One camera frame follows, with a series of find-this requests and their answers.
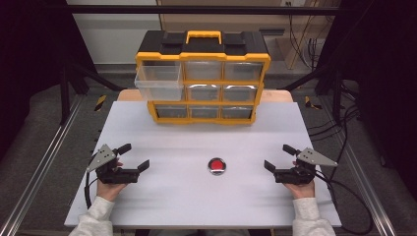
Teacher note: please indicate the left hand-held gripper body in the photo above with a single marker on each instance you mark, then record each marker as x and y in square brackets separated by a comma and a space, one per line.
[115, 176]

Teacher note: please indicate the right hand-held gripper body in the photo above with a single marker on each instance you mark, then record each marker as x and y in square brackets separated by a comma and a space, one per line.
[295, 176]

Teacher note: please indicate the person's left hand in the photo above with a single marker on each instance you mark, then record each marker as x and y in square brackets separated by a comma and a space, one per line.
[110, 190]

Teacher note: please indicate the person's right hand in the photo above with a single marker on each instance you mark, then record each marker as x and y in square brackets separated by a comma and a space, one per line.
[302, 190]

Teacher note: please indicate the yellow black hazard tape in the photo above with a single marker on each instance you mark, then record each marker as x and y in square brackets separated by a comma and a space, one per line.
[311, 103]
[100, 103]

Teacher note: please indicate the round red tin, silver rim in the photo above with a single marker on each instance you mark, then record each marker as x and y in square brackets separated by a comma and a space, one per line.
[216, 165]

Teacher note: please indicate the clear plastic organizer drawer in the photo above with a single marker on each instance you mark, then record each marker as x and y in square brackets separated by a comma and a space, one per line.
[159, 82]

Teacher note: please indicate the set of clear drawers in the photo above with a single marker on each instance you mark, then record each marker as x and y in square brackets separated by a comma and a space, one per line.
[223, 93]

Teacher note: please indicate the black curtain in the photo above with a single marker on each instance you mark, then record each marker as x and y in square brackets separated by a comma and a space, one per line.
[29, 52]
[383, 72]

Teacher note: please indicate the yellow and black organizer cabinet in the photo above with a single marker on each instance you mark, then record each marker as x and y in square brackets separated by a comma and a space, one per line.
[203, 54]

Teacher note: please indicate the aluminium floor rail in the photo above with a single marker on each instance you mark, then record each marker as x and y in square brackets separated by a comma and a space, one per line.
[360, 170]
[39, 167]

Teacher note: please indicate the black metal frame stand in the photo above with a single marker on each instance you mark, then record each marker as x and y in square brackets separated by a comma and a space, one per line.
[336, 95]
[65, 95]

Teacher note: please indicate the black horizontal frame bar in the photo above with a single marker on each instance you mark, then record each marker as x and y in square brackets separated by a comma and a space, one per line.
[196, 10]

